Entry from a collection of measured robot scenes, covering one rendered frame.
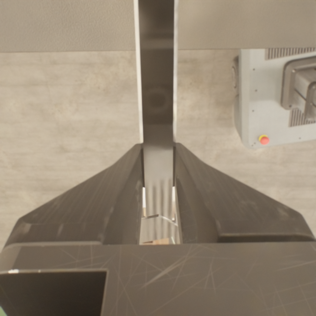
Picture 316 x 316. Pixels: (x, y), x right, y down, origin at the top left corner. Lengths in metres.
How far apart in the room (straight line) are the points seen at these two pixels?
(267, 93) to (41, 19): 1.15
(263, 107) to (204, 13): 1.13
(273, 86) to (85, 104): 0.93
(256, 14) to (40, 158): 1.70
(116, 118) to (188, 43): 1.38
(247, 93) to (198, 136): 0.47
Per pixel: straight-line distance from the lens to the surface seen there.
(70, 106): 1.59
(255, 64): 1.23
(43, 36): 0.22
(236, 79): 1.38
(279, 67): 1.27
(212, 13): 0.21
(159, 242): 1.88
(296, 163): 1.94
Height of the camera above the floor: 1.37
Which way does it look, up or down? 54 degrees down
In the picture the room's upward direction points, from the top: 179 degrees clockwise
